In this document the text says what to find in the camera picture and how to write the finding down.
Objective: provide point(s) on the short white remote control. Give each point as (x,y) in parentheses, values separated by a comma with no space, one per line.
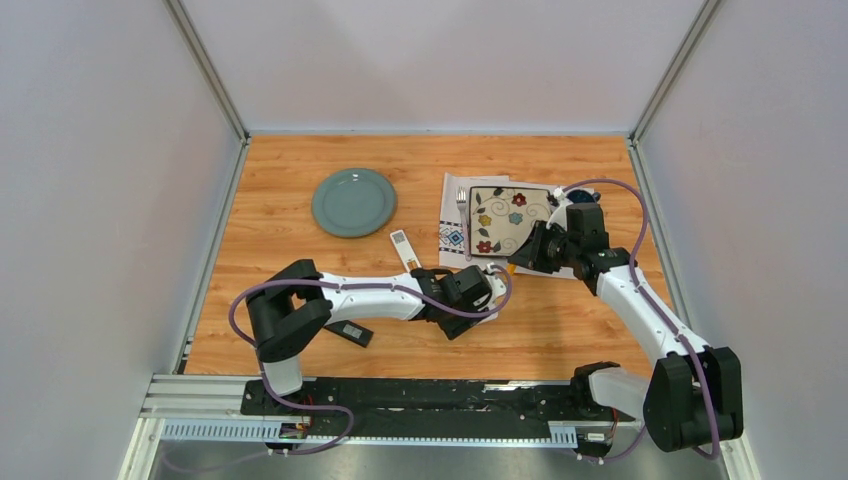
(487,315)

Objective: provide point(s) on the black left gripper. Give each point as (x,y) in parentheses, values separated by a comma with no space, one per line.
(457,329)

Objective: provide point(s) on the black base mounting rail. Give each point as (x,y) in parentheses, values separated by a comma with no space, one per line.
(331,411)

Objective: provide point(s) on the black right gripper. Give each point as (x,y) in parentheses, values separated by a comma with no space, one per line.
(529,254)

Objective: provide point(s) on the teal round plate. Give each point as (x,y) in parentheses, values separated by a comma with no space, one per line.
(354,202)

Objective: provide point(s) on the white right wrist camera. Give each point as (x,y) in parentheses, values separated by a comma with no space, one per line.
(559,202)

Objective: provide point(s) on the long white remote control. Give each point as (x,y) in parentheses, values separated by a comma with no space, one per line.
(403,247)

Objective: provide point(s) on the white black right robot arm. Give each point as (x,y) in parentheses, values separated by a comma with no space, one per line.
(694,394)

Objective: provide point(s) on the white patterned placemat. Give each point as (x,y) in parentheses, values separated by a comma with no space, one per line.
(450,237)

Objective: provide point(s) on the floral square ceramic plate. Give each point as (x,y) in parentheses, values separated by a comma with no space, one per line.
(501,218)

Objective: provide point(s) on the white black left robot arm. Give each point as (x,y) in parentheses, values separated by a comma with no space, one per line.
(288,311)

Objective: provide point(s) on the silver fork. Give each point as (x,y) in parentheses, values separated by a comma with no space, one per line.
(462,206)

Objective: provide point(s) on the aluminium frame rail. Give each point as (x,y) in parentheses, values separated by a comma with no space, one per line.
(215,397)

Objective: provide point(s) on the black remote control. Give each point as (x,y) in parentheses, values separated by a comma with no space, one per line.
(352,332)

